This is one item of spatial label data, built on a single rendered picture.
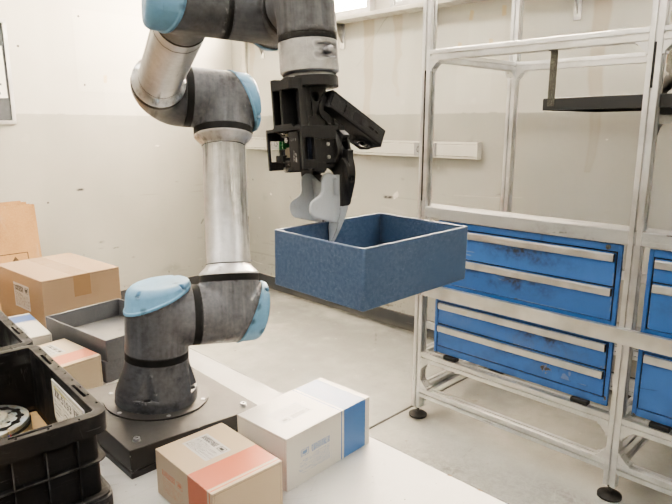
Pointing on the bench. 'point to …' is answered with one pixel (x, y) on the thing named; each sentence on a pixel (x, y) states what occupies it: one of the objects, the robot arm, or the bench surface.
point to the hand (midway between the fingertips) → (332, 232)
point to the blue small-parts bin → (370, 259)
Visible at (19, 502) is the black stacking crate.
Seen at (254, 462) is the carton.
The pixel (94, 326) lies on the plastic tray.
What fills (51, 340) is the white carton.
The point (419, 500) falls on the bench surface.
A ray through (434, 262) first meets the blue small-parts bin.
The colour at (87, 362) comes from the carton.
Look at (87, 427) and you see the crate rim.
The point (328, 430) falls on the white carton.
